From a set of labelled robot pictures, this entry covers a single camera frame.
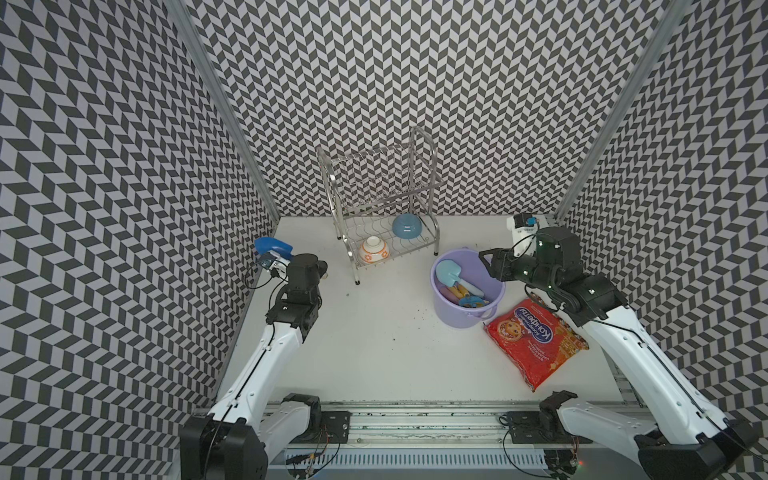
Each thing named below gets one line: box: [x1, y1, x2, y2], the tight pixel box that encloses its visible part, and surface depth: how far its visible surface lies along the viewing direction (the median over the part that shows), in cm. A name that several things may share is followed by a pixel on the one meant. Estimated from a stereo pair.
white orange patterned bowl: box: [359, 236, 390, 264], surface depth 100 cm
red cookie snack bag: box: [483, 299, 590, 393], surface depth 84 cm
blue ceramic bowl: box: [392, 214, 423, 239], surface depth 110 cm
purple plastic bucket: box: [430, 248, 506, 329], surface depth 90 cm
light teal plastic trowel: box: [436, 259, 484, 298], surface depth 90 cm
